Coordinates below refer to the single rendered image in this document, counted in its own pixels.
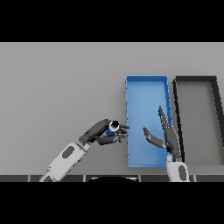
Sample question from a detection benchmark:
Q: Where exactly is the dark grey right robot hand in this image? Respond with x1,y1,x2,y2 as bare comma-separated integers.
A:
142,105,182,159

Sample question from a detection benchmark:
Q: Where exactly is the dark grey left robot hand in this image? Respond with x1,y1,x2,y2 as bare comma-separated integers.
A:
78,118,130,146

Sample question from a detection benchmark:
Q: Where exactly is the blue pipe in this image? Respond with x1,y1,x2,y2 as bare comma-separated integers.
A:
105,120,121,137

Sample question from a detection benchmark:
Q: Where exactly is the blue bin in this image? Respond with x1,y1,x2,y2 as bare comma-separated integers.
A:
125,75,178,169

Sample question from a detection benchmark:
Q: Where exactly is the dark grey bin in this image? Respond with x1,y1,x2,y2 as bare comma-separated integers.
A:
172,75,224,167

